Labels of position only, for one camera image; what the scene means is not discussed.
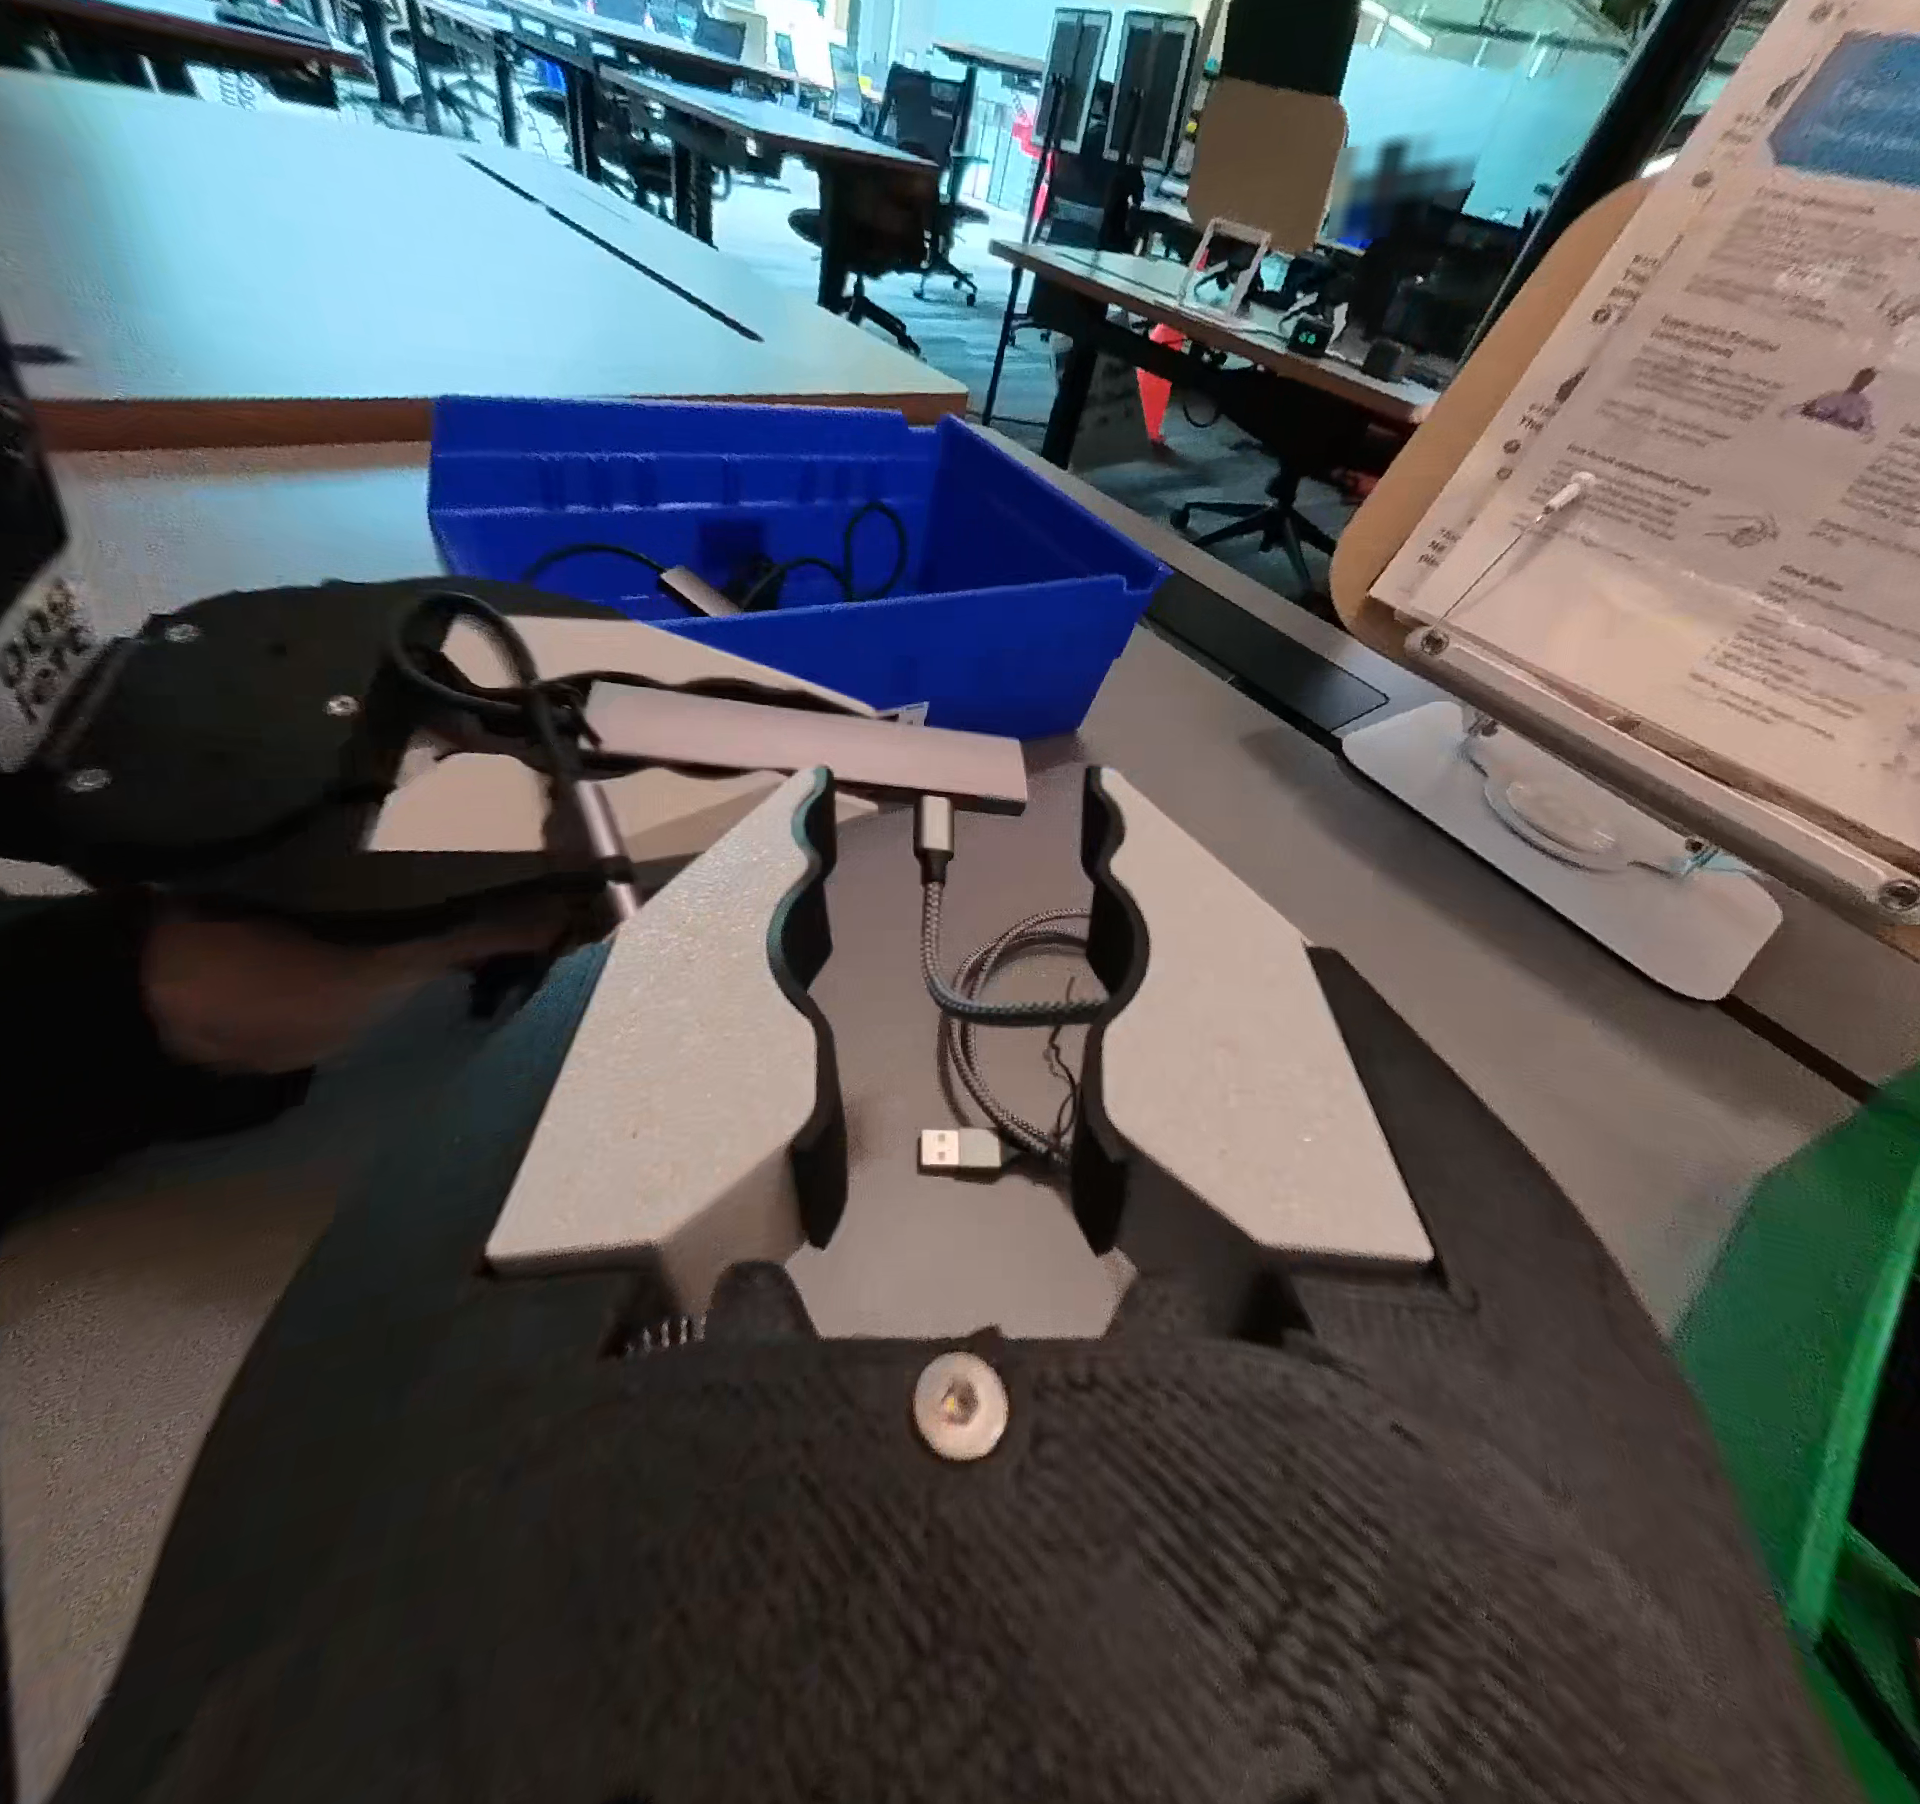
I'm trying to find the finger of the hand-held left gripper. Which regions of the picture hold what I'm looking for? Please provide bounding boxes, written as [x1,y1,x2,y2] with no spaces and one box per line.
[438,615,888,731]
[366,749,803,870]

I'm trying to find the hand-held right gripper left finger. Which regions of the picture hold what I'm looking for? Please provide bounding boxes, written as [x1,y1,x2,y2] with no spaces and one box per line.
[489,766,845,1274]

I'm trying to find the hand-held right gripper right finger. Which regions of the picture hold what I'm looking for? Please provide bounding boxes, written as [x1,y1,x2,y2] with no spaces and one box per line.
[1072,766,1438,1269]

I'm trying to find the black USB cable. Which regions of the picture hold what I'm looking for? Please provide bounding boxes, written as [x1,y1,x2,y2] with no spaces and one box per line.
[517,495,913,623]

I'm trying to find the blue plastic bin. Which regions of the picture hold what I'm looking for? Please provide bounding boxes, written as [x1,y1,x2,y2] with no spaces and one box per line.
[426,395,1177,744]

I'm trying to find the grey braided USB cable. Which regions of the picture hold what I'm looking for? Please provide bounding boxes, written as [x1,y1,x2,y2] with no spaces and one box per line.
[906,789,1125,1183]

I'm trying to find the green plastic bin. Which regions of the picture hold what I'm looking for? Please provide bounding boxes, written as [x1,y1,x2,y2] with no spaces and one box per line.
[1668,1069,1920,1804]

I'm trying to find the person's left forearm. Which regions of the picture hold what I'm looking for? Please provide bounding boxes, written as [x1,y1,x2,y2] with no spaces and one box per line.
[0,891,319,1221]

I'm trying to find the grey desk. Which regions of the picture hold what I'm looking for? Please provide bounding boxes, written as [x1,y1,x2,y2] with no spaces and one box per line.
[0,439,1879,1687]

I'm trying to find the person's left hand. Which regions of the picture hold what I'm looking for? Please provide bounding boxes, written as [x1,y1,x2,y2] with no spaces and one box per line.
[143,907,604,1076]

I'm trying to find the grey table with wooden edge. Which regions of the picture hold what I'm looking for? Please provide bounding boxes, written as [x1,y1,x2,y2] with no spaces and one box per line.
[0,68,971,455]

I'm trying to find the black office chair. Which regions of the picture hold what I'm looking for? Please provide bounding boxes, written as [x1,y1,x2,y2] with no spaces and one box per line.
[786,61,984,323]
[1166,379,1358,599]

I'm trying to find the dark background table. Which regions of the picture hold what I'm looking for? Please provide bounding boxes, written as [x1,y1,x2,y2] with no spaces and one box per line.
[987,236,1444,474]

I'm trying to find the clear acrylic stand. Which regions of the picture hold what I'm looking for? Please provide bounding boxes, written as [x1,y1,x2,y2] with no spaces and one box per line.
[1174,219,1274,315]

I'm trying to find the black monitor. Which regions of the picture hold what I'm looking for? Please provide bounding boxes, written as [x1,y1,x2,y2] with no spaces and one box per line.
[1036,7,1115,163]
[1106,11,1206,175]

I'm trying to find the document stand with instruction sheet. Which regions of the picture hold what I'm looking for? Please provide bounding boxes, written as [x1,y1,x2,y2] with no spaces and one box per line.
[1327,0,1920,1007]

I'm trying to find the black stand pole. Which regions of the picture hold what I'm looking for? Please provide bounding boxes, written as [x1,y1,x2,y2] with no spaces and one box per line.
[1461,0,1826,384]

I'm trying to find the thin black wire tie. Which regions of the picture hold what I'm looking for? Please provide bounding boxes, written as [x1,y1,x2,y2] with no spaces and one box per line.
[1040,1016,1092,1164]

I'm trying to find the black desk cable flap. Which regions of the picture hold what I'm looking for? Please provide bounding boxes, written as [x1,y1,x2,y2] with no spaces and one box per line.
[1143,573,1392,759]

